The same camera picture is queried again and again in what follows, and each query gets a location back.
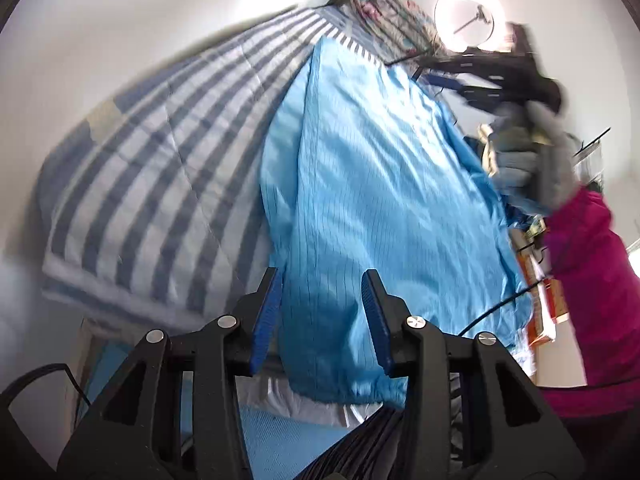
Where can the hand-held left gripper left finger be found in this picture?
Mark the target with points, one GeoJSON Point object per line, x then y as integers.
{"type": "Point", "coordinates": [265, 322]}

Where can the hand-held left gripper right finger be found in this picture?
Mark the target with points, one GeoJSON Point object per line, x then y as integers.
{"type": "Point", "coordinates": [375, 325]}

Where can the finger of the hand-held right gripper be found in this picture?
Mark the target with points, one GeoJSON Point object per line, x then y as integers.
{"type": "Point", "coordinates": [445, 82]}
{"type": "Point", "coordinates": [425, 61]}

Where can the light blue striped garment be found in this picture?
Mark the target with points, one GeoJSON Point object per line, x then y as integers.
{"type": "Point", "coordinates": [375, 185]}

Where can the person's right forearm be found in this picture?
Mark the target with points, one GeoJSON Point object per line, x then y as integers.
{"type": "Point", "coordinates": [590, 285]}

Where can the person's right hand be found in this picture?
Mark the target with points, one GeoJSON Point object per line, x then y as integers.
{"type": "Point", "coordinates": [525, 160]}

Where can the floral pillow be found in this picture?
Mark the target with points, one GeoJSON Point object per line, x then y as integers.
{"type": "Point", "coordinates": [395, 15]}

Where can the white bed sheet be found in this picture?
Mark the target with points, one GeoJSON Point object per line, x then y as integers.
{"type": "Point", "coordinates": [300, 400]}

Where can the dark pleated cloth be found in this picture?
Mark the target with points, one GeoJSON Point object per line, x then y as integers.
{"type": "Point", "coordinates": [360, 445]}

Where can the orange box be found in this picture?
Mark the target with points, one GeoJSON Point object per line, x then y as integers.
{"type": "Point", "coordinates": [545, 320]}

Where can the blue white striped quilt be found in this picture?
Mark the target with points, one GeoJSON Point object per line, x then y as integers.
{"type": "Point", "coordinates": [150, 160]}

